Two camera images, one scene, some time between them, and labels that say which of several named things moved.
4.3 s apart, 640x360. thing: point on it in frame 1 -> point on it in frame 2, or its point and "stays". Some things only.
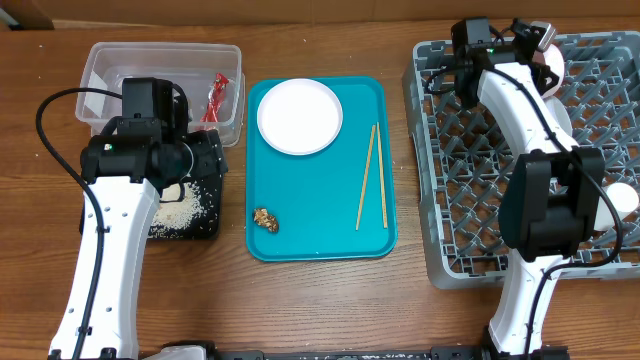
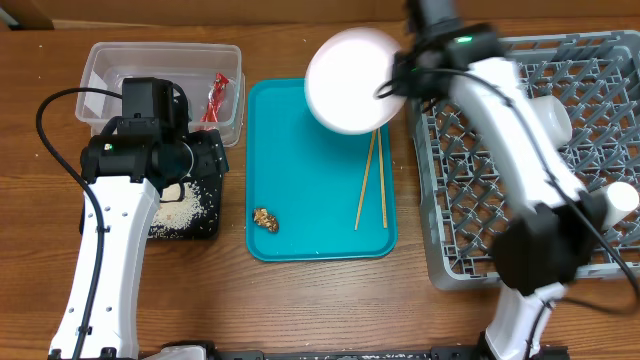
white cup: (625, 198) stays
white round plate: (300, 117) -> (343, 76)
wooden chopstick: (366, 171) stays
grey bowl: (560, 115) stays
